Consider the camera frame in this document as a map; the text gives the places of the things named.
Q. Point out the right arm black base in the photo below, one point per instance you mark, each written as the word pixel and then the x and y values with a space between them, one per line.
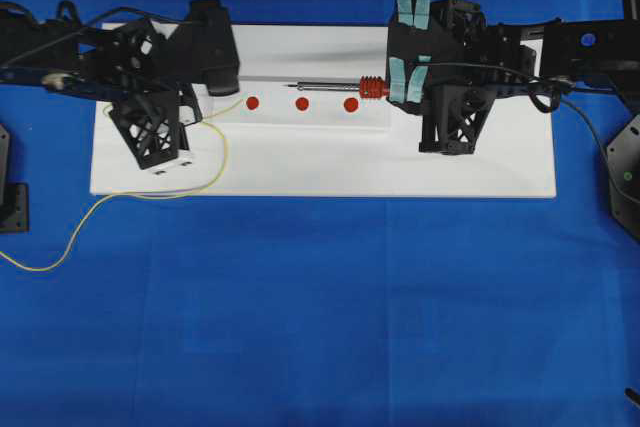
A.
pixel 623 161

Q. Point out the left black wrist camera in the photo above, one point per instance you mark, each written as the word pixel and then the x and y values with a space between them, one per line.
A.
pixel 212 47

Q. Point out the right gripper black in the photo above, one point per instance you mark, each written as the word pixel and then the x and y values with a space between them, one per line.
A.
pixel 498 66

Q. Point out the large white foam board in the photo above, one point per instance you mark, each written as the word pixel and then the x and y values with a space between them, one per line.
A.
pixel 514 155

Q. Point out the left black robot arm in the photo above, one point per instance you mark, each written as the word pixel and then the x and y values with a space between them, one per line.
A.
pixel 23 40

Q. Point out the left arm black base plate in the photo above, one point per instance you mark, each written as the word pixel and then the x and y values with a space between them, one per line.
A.
pixel 14 196

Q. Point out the small raised white block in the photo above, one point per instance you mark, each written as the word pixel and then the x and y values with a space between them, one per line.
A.
pixel 313 103

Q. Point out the orange handled soldering iron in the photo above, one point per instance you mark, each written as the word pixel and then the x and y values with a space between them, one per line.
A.
pixel 368 87

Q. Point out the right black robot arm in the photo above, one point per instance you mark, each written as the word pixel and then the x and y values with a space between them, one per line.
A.
pixel 577 57

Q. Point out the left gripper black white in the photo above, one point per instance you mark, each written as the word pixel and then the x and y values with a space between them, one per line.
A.
pixel 147 65

